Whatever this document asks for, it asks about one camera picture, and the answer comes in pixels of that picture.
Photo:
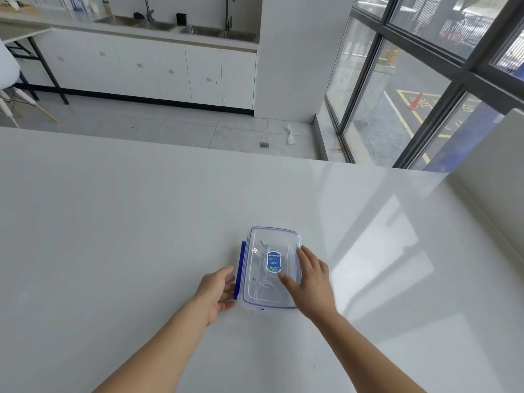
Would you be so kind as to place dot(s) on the clear container with blue clips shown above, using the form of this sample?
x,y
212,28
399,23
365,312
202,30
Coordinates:
x,y
241,266

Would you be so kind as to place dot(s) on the white cup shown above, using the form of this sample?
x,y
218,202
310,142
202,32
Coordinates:
x,y
94,7

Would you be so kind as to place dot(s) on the orange traffic cone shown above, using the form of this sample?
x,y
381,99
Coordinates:
x,y
415,103

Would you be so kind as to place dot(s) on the person's left hand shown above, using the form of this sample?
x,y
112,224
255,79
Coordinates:
x,y
213,294

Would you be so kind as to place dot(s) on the clear container lid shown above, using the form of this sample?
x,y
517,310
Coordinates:
x,y
286,241

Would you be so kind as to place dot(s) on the brown bottle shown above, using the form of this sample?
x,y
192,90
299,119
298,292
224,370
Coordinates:
x,y
107,8

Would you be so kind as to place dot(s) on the steel sink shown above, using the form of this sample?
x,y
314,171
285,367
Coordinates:
x,y
118,21
200,31

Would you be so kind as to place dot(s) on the dark curved faucet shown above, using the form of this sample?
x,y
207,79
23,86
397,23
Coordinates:
x,y
148,12
227,20

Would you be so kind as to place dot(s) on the person's right forearm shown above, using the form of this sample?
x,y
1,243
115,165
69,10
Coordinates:
x,y
368,356

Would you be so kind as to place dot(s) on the white plastic chair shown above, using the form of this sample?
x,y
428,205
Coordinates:
x,y
8,69

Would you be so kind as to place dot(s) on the crumpled white paper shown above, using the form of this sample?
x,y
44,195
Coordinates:
x,y
291,137

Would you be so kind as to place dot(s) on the black cup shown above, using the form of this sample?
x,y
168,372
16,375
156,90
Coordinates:
x,y
181,19

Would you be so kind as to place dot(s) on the beige table black legs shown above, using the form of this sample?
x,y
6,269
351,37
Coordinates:
x,y
20,35

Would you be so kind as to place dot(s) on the white kitchen cabinet counter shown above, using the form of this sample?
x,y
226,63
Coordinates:
x,y
163,69

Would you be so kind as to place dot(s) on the white slatted rack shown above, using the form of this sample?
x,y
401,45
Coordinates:
x,y
49,1

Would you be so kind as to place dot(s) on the black tray with items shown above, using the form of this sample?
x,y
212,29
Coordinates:
x,y
12,4

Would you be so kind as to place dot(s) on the dark window frame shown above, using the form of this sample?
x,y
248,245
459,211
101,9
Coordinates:
x,y
427,126

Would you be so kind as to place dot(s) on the person's right hand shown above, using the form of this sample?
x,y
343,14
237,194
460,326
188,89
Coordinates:
x,y
315,290

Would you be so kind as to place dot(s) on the person's left forearm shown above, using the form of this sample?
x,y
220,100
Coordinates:
x,y
155,356

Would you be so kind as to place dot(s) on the blue white box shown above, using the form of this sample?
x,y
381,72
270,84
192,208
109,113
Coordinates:
x,y
77,1

